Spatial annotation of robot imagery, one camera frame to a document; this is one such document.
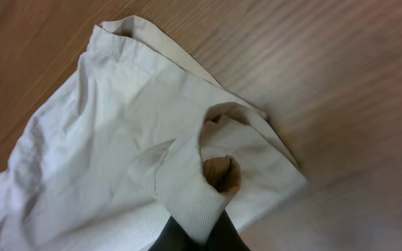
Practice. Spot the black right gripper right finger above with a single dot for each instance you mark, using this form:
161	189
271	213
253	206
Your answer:
224	236

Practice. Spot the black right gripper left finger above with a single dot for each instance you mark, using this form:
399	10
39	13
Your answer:
174	238

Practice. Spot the beige khaki shorts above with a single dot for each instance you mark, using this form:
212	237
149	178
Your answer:
139	134

